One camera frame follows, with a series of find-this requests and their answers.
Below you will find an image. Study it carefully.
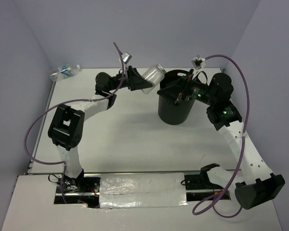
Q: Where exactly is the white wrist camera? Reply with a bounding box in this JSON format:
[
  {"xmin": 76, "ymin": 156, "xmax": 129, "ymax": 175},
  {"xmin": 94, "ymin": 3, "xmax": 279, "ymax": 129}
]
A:
[
  {"xmin": 191, "ymin": 55, "xmax": 206, "ymax": 78},
  {"xmin": 121, "ymin": 52, "xmax": 132, "ymax": 64}
]

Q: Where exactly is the black round bin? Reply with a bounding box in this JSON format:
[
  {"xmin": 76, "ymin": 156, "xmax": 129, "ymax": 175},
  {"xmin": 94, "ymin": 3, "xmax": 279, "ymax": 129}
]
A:
[{"xmin": 158, "ymin": 69, "xmax": 195, "ymax": 125}]

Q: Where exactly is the clear bottle green label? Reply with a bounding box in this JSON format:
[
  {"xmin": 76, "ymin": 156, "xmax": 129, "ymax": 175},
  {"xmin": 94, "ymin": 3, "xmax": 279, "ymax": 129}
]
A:
[{"xmin": 49, "ymin": 64, "xmax": 81, "ymax": 82}]

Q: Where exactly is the clear square plastic bottle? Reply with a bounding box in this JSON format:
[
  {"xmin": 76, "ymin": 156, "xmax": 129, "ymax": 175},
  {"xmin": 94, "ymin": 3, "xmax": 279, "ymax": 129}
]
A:
[{"xmin": 142, "ymin": 64, "xmax": 166, "ymax": 94}]

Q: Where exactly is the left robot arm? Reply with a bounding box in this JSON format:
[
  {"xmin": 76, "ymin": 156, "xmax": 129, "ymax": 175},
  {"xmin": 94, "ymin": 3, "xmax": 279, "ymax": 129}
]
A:
[{"xmin": 48, "ymin": 66, "xmax": 153, "ymax": 192}]

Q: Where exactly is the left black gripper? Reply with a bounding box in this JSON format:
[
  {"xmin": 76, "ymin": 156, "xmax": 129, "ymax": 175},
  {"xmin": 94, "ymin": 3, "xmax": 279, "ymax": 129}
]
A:
[{"xmin": 108, "ymin": 65, "xmax": 153, "ymax": 91}]

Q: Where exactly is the silver foil tape patch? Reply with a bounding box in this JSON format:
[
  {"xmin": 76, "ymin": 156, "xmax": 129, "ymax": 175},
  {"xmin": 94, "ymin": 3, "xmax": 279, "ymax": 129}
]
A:
[{"xmin": 99, "ymin": 173, "xmax": 187, "ymax": 208}]

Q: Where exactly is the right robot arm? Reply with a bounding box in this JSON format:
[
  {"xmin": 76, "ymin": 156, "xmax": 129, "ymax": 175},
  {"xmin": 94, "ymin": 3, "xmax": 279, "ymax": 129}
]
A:
[{"xmin": 158, "ymin": 70, "xmax": 285, "ymax": 210}]

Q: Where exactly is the aluminium mounting rail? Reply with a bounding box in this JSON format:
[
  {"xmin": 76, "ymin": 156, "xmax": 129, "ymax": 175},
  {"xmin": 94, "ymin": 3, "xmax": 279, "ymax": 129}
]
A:
[{"xmin": 47, "ymin": 173, "xmax": 223, "ymax": 209}]

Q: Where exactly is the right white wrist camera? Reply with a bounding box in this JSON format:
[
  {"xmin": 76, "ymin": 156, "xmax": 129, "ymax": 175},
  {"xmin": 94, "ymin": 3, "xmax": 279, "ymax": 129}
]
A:
[{"xmin": 191, "ymin": 55, "xmax": 206, "ymax": 78}]

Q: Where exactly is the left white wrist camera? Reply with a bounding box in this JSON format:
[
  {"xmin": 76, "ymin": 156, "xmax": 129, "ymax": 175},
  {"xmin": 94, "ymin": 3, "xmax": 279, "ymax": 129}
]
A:
[{"xmin": 121, "ymin": 52, "xmax": 132, "ymax": 64}]

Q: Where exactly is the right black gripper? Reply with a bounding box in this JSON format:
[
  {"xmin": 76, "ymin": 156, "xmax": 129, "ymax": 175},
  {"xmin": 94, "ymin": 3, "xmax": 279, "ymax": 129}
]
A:
[{"xmin": 158, "ymin": 68, "xmax": 216, "ymax": 105}]

